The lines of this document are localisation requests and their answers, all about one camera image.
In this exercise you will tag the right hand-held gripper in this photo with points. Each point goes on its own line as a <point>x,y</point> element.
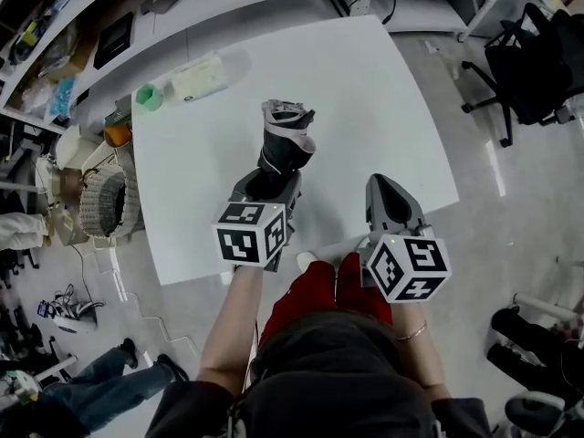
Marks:
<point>410,267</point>

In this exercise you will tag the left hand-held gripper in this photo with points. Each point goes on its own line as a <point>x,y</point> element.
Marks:
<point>246,240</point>

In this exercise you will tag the black and white garment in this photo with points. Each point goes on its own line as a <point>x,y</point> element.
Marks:
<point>283,149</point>

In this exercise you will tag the person's left forearm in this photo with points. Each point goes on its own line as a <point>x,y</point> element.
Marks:
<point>228,331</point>

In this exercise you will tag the person's right forearm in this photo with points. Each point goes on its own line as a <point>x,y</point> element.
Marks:
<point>420,358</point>

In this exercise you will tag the person's white shoe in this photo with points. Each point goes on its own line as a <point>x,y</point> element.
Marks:
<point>306,260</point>

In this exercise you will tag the white table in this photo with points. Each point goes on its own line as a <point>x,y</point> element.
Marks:
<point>365,107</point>

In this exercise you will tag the person's red trousers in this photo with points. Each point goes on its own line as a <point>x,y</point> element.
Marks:
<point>310,290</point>

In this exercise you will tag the pale green tissue packet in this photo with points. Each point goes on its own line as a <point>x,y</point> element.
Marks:
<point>198,78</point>

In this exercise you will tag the green cup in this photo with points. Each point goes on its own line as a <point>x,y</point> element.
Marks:
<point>149,97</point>

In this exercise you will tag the orange container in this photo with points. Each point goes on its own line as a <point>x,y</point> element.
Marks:
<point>118,135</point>

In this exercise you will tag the grey wicker basket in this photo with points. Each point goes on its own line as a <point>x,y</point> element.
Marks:
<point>93,199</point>

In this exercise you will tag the white shelf unit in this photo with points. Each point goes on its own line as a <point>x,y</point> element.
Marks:
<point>274,12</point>

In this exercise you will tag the white metal tube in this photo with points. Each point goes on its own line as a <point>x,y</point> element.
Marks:
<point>543,304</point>

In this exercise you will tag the person's black shirt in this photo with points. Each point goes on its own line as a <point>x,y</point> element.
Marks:
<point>328,381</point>

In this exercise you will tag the black office chair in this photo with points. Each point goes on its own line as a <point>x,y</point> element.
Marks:
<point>529,76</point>

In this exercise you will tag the white metal rack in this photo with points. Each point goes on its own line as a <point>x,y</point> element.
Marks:
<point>424,16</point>

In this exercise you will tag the white plastic container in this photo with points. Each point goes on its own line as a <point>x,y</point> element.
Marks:
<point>73,146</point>

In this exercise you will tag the black flat tray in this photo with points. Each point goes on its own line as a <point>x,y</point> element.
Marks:
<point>114,39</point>

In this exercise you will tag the grey flat pouch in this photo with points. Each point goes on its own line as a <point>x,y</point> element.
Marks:
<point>159,2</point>

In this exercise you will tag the blue plastic packet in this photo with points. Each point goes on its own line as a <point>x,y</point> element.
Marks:
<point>63,96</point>

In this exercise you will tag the brown cardboard box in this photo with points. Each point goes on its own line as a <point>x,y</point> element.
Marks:
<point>68,62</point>

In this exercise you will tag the white round robot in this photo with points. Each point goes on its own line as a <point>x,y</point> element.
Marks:
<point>73,320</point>

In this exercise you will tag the clear plastic bag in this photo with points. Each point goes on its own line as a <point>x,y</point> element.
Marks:
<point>36,101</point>

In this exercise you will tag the yellow and black tool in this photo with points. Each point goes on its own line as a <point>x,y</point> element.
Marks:
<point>29,32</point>

